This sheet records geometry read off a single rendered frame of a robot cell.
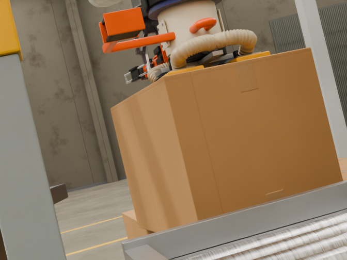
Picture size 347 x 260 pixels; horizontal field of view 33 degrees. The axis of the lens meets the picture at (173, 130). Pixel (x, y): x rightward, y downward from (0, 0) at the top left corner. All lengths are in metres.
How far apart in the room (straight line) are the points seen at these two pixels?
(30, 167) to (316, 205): 0.86
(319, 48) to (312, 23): 0.21
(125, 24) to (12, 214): 0.75
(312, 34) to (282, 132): 3.48
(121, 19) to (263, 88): 0.38
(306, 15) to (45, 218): 4.38
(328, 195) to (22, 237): 0.88
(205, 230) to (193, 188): 0.11
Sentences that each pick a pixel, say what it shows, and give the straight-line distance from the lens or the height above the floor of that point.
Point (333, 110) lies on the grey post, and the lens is 4.89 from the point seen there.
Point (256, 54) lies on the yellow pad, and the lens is 1.59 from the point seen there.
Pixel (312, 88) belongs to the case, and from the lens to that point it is 1.52.
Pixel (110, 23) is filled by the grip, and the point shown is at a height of 1.08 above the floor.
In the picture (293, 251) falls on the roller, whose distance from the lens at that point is 1.13.
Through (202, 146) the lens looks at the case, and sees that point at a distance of 1.38.
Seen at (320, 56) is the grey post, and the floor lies 1.17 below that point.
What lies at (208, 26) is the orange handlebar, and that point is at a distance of 1.59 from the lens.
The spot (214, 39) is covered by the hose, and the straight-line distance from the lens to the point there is 1.54.
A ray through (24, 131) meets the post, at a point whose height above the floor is 0.84.
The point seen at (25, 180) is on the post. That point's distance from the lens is 0.66.
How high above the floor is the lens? 0.80
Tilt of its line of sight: 1 degrees up
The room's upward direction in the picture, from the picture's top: 13 degrees counter-clockwise
